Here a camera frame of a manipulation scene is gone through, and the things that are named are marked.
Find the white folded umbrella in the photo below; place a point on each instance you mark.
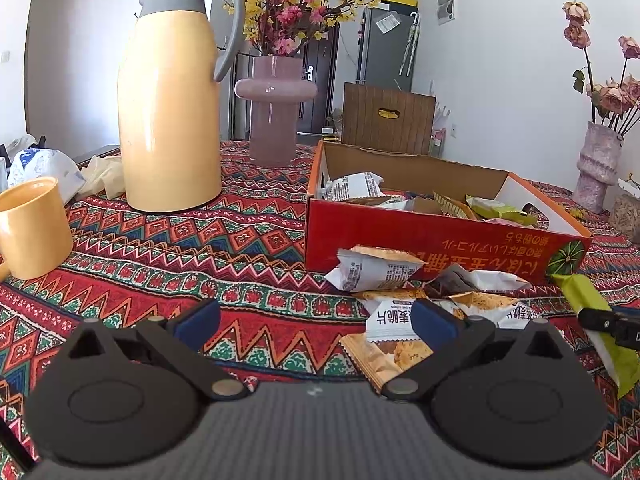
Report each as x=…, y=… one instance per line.
x=410, y=42

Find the white crumpled cloth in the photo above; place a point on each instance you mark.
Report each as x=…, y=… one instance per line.
x=22, y=142

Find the yellow mug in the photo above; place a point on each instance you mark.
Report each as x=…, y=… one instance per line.
x=35, y=235

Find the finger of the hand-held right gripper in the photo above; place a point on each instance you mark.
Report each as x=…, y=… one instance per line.
x=605, y=322

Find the dark entrance door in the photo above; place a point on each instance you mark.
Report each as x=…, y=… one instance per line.
x=320, y=100

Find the heap of mixed snack wrappers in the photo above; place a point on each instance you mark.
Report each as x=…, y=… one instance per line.
x=350, y=186

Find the red cardboard box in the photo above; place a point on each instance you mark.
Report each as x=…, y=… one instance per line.
x=425, y=245

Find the pile of white snack packets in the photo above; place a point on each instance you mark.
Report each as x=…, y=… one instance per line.
x=380, y=270

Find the cream cloth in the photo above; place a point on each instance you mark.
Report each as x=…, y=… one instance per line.
x=107, y=175

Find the dark furniture edge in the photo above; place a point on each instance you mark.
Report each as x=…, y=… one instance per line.
x=97, y=152

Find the clear box of dried flakes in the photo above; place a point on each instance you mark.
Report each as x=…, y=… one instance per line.
x=627, y=215

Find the pink and yellow blossom branches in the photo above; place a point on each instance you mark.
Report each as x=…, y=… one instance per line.
x=295, y=5

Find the white wall panel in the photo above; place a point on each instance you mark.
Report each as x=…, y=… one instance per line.
x=446, y=5

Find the dried pink roses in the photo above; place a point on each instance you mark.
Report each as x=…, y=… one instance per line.
x=612, y=100

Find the brown wooden chair back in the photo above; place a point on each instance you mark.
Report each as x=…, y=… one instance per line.
x=370, y=120

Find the green snack bar packet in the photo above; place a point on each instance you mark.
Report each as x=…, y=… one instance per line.
x=612, y=365

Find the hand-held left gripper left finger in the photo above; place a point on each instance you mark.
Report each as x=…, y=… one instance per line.
x=197, y=320

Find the textured pink ceramic vase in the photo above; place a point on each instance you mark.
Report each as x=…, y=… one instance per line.
x=595, y=170

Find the smooth pink glass vase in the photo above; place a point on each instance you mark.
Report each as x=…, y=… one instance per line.
x=272, y=130

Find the fallen yellow blossoms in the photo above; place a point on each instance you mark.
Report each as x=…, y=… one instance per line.
x=577, y=213

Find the yellow and black box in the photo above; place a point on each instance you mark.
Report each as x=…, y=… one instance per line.
x=400, y=0

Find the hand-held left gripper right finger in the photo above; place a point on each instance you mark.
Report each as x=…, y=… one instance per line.
x=435, y=324

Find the white plastic bag blue print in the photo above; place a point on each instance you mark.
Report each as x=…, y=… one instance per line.
x=45, y=165

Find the grey refrigerator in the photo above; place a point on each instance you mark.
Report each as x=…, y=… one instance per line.
x=380, y=55

